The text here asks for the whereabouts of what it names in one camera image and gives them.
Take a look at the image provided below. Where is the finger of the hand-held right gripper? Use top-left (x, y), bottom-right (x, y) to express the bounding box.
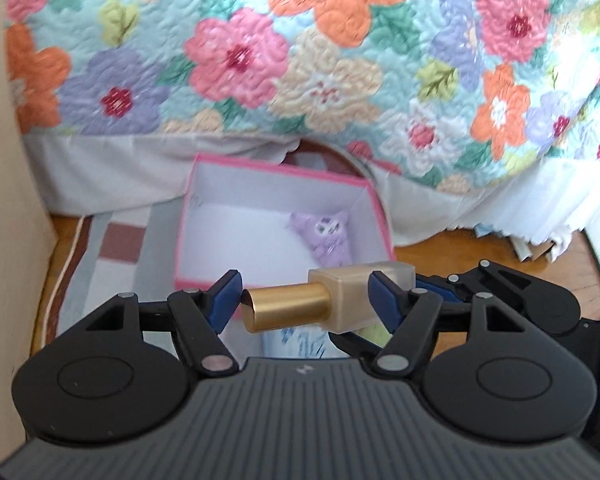
top-left (414, 259), bottom-right (531, 307)
top-left (329, 334), bottom-right (389, 362)

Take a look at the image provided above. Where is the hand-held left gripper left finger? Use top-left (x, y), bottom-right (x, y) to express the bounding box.
top-left (82, 269), bottom-right (244, 378)

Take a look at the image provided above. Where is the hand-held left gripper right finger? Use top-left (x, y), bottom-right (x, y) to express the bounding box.
top-left (367, 269), bottom-right (524, 377)

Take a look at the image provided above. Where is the gold capped glass bottle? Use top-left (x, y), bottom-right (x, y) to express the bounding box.
top-left (241, 261), bottom-right (417, 335)

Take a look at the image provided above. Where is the pink cardboard box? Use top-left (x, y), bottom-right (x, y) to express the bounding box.
top-left (174, 154), bottom-right (397, 293)

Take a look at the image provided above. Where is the white blue tissue packet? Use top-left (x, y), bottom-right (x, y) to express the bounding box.
top-left (260, 327), bottom-right (346, 360)

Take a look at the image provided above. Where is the purple plush toy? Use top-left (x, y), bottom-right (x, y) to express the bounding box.
top-left (286, 210), bottom-right (353, 267)

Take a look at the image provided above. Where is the white bed skirt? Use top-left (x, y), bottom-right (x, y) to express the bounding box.
top-left (22, 127), bottom-right (600, 263)

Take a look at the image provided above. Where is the patterned round rug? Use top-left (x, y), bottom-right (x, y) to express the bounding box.
top-left (30, 137), bottom-right (396, 361)

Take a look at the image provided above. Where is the beige wooden cabinet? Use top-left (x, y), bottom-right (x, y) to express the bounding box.
top-left (0, 0), bottom-right (58, 466)

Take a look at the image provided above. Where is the floral quilted bedspread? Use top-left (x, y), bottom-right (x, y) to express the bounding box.
top-left (5, 0), bottom-right (600, 196)

